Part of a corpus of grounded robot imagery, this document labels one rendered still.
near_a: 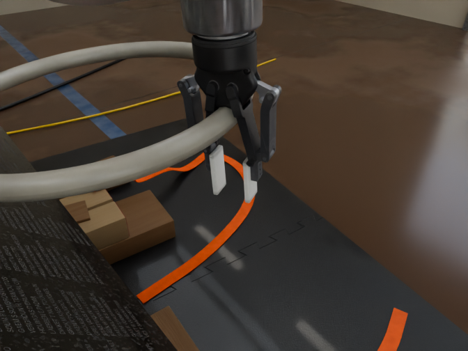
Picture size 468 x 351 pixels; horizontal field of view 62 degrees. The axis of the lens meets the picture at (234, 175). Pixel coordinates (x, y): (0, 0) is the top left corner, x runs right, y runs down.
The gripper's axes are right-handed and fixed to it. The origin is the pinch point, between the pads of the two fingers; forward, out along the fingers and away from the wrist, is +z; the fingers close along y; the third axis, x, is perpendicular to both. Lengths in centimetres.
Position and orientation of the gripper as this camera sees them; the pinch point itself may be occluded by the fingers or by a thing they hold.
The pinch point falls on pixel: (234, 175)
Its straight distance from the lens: 56.4
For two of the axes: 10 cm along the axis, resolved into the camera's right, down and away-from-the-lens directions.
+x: -4.3, 5.4, -7.2
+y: -9.0, -2.1, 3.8
